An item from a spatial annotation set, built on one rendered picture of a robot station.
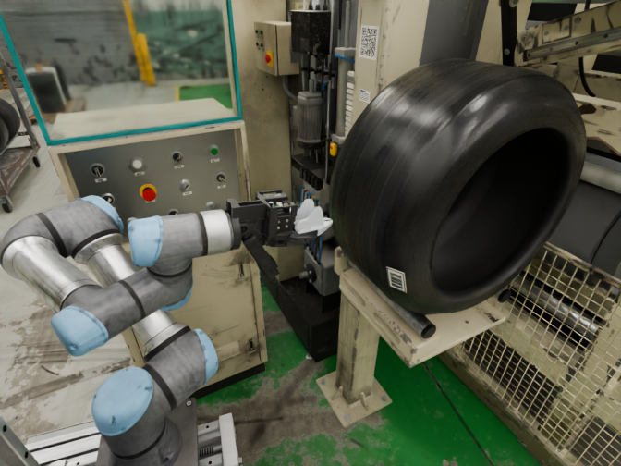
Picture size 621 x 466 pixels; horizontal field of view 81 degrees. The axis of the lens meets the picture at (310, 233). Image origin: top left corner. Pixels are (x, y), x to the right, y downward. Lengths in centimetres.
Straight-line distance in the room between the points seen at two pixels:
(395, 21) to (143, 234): 75
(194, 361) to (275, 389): 108
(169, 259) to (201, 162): 73
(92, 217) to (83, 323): 40
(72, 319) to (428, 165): 62
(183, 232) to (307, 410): 140
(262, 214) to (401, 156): 28
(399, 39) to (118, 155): 86
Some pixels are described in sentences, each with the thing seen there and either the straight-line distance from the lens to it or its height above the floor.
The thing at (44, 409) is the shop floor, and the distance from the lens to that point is 225.
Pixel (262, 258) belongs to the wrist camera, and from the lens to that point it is 67.
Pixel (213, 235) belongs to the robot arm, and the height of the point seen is 128.
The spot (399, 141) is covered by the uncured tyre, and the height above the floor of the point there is 138.
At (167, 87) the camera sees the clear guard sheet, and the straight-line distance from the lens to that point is 121.
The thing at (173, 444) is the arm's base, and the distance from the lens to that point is 100.
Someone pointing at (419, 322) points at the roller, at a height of 92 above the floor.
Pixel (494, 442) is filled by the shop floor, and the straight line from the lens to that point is 197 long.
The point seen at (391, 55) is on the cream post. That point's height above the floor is 149.
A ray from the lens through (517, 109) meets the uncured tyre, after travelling 78.
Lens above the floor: 160
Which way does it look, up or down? 33 degrees down
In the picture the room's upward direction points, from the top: straight up
